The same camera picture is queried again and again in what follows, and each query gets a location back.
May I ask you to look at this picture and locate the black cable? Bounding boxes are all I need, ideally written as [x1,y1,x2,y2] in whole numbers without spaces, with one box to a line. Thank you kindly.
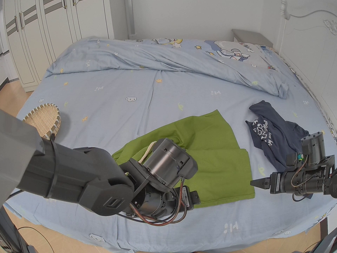
[292,193,314,202]

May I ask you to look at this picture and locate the pale blue quilt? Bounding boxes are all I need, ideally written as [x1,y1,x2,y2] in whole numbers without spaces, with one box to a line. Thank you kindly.
[43,36,289,99]

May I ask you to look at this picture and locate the grey wall duct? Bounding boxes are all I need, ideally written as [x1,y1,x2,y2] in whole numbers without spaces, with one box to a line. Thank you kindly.
[124,0,136,36]

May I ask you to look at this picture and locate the round woven basket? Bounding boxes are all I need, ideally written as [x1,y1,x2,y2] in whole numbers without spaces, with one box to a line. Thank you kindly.
[22,103,62,142]

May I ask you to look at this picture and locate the white wardrobe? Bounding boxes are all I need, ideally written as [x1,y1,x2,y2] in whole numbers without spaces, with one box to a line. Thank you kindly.
[0,0,115,92]

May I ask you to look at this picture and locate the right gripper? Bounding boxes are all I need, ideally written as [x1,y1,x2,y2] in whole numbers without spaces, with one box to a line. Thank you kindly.
[270,171,324,195]

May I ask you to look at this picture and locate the dark blue printed T-shirt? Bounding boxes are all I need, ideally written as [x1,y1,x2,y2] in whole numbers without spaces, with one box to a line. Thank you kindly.
[245,100,310,172]

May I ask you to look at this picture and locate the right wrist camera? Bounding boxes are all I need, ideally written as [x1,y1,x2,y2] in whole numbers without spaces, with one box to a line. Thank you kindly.
[286,153,303,167]

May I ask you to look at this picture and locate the grey bedside table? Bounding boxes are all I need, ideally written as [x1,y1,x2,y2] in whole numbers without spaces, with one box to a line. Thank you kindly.
[232,29,274,47]

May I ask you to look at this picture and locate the bed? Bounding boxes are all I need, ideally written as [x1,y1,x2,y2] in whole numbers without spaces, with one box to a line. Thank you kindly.
[4,0,337,253]

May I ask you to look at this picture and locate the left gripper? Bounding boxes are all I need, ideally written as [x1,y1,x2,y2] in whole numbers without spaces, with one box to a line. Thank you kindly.
[134,186,202,218]

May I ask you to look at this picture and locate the green shorts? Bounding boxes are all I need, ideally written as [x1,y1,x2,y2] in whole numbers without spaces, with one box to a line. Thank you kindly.
[112,109,256,210]

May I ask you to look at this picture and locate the white printed pillow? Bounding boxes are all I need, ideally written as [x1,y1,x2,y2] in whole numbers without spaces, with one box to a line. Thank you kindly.
[205,39,279,72]

